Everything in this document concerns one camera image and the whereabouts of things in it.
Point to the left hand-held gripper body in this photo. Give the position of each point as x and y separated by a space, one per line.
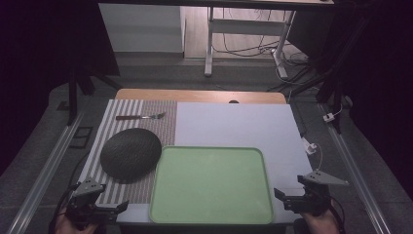
85 191

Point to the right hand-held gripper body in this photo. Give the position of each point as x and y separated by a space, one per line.
316 195

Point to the person's right hand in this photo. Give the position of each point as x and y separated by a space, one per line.
319 223

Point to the person's left hand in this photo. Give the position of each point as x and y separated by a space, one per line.
66 225

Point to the white plug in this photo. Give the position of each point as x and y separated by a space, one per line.
310 148

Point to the dark grey round plate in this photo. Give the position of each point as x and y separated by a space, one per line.
131 154

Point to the green plastic tray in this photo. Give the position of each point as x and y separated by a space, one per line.
211 185

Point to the white board sheet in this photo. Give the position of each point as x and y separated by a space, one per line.
240 125

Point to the striped rectangular placemat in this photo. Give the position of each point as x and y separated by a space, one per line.
156 117

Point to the black stand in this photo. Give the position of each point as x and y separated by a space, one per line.
328 81
74 94

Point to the wooden table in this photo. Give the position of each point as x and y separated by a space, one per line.
195 96

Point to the white-legged desk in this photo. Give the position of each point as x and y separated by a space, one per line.
246 27

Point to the white cabinet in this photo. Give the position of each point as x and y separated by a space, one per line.
142 29

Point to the aluminium rail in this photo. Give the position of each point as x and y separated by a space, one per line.
354 169
42 182

